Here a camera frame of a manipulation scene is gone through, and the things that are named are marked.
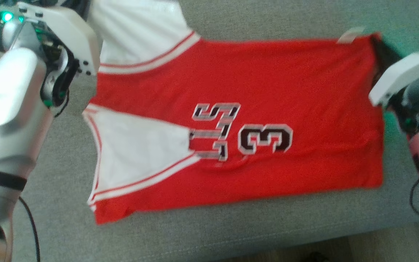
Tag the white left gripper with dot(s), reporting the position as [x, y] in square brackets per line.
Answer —
[67, 32]

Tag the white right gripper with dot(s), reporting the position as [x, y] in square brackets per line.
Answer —
[402, 74]

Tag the red white basketball jersey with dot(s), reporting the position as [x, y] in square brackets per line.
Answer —
[267, 91]

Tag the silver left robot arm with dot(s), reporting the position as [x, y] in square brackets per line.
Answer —
[9, 109]

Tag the large grey sofa seat cushion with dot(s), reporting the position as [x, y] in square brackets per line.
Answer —
[231, 236]

